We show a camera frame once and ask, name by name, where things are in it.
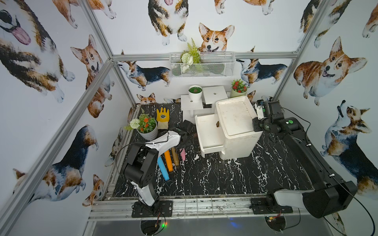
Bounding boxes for white wire wall basket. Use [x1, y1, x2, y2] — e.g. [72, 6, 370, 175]
[169, 52, 236, 78]

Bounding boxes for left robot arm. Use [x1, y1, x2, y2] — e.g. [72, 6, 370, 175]
[121, 120, 196, 207]

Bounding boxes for yellow work glove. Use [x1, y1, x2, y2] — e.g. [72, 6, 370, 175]
[156, 107, 170, 130]

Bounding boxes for orange flower white pot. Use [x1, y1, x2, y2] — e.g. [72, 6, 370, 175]
[124, 111, 158, 141]

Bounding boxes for white drawer cabinet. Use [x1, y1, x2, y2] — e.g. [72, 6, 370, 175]
[216, 96, 262, 160]

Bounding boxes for blue microphone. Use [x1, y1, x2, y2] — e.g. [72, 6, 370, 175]
[157, 156, 170, 182]

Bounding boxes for green fern white flowers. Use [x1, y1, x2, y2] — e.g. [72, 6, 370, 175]
[180, 39, 201, 73]

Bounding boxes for red flower pot plant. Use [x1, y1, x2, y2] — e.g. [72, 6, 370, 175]
[230, 79, 247, 98]

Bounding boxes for pink microphone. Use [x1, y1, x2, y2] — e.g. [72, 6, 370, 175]
[180, 148, 186, 161]

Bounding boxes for white cup green top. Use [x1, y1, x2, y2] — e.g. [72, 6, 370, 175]
[188, 85, 203, 102]

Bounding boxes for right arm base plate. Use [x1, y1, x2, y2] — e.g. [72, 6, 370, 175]
[249, 197, 293, 215]

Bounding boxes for white stepped display stand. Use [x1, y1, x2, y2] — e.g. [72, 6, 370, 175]
[181, 86, 228, 124]

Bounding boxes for gold brown microphone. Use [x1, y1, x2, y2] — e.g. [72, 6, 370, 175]
[171, 147, 180, 168]

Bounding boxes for orange microphone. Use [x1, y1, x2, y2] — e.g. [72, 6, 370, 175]
[164, 150, 173, 172]

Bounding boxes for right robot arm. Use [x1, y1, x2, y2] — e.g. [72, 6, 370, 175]
[253, 100, 357, 218]

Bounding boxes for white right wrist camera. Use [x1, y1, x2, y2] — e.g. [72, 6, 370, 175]
[255, 103, 266, 120]

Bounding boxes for white drawer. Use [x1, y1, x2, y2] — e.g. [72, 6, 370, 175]
[195, 114, 225, 157]

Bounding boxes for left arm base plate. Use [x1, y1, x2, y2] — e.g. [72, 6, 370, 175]
[132, 200, 173, 218]

